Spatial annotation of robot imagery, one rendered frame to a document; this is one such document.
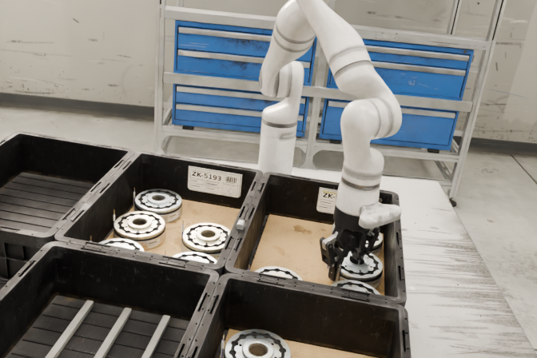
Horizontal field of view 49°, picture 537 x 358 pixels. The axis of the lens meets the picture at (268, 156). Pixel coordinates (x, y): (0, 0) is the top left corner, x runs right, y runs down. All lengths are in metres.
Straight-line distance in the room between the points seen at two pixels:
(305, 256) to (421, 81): 2.06
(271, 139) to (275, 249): 0.36
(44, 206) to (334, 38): 0.73
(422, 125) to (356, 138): 2.27
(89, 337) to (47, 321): 0.08
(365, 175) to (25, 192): 0.79
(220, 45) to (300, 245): 1.92
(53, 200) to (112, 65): 2.74
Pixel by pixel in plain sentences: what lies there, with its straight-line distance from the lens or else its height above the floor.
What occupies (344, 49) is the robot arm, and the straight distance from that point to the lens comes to 1.02.
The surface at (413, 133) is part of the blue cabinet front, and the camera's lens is 3.24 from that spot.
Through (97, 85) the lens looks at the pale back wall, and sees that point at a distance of 4.14.
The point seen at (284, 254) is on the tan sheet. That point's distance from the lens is 1.21.
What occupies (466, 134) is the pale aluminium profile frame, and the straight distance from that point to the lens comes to 3.30.
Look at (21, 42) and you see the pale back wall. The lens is 4.23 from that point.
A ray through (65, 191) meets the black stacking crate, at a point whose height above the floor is 0.83.
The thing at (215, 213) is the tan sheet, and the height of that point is 0.83.
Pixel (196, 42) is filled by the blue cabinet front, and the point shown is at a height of 0.78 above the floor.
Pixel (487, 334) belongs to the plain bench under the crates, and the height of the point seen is 0.70.
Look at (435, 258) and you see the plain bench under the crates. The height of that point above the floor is 0.70.
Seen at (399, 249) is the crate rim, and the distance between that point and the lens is 1.10.
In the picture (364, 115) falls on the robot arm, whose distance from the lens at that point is 0.96.
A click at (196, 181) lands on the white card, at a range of 1.34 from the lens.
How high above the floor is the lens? 1.49
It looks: 24 degrees down
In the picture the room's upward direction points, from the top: 6 degrees clockwise
